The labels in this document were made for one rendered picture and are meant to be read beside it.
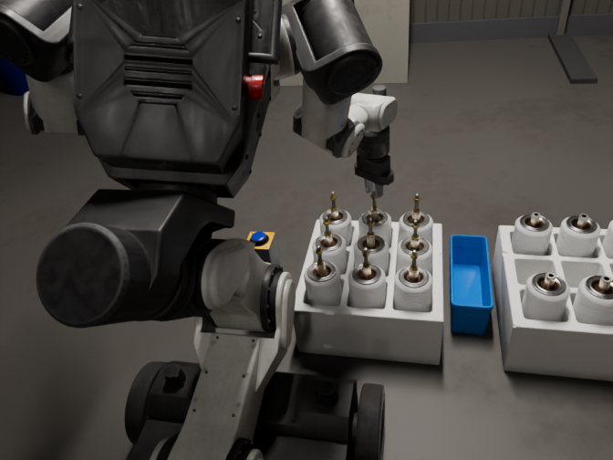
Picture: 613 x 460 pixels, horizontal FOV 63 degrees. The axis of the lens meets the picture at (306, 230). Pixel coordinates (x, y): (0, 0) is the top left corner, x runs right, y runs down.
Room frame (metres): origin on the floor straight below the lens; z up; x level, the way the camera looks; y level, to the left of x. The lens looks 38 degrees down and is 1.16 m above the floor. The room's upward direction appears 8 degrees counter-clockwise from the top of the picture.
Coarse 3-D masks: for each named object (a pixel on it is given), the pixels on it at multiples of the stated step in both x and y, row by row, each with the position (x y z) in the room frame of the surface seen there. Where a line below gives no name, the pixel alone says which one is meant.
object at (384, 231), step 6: (360, 216) 1.17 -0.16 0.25; (360, 222) 1.15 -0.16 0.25; (390, 222) 1.14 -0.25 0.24; (360, 228) 1.14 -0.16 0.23; (366, 228) 1.12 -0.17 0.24; (372, 228) 1.11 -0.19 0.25; (378, 228) 1.11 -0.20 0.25; (384, 228) 1.11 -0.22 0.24; (390, 228) 1.14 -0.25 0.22; (360, 234) 1.14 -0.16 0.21; (366, 234) 1.12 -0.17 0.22; (378, 234) 1.11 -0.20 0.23; (384, 234) 1.11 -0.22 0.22; (390, 234) 1.13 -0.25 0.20; (390, 240) 1.14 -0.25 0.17; (390, 246) 1.13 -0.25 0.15
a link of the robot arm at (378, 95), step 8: (376, 88) 1.20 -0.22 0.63; (384, 88) 1.19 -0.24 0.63; (352, 96) 1.17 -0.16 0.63; (360, 96) 1.16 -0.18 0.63; (368, 96) 1.16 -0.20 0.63; (376, 96) 1.15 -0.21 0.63; (384, 96) 1.15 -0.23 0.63; (352, 104) 1.16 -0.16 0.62; (368, 136) 1.12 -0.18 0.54; (376, 136) 1.11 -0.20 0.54; (384, 136) 1.12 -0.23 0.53; (368, 144) 1.12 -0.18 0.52
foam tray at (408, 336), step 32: (352, 224) 1.23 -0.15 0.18; (352, 256) 1.08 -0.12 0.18; (320, 320) 0.89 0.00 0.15; (352, 320) 0.86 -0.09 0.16; (384, 320) 0.84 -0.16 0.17; (416, 320) 0.82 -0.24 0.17; (320, 352) 0.89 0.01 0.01; (352, 352) 0.87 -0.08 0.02; (384, 352) 0.84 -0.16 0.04; (416, 352) 0.82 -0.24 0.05
